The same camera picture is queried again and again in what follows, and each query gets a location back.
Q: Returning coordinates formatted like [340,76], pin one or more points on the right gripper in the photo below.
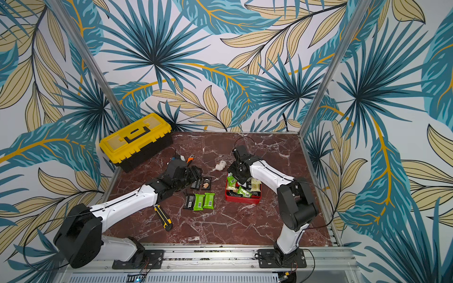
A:
[234,170]

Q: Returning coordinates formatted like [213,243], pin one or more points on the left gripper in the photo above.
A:
[194,173]

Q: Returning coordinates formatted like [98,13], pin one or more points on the black cookie packet barcode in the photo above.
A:
[196,185]

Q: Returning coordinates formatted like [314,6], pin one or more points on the green cookie packet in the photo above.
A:
[231,183]
[209,201]
[199,202]
[244,193]

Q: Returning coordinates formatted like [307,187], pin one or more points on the black drycake cookie packet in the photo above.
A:
[206,183]

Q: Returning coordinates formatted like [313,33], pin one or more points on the white plastic pipe elbow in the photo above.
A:
[220,166]

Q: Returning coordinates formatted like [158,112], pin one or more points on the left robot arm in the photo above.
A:
[81,240]

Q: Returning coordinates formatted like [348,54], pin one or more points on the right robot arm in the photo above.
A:
[296,202]

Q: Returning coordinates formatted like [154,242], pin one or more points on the red storage box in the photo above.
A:
[233,196]

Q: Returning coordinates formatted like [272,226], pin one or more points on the cream cookie packet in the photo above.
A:
[255,185]

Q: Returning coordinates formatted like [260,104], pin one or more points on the yellow black utility knife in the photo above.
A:
[164,218]

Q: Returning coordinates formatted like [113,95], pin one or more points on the yellow black toolbox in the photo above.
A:
[138,142]

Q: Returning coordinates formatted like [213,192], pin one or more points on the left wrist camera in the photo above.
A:
[179,157]

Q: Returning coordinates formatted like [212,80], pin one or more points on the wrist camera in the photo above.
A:
[241,153]
[179,157]

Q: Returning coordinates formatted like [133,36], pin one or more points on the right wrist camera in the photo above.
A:
[241,153]

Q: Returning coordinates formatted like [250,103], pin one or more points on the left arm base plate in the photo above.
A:
[150,258]

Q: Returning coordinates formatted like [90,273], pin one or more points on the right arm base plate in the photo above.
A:
[273,258]

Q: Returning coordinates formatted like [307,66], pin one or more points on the aluminium front rail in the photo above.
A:
[224,264]

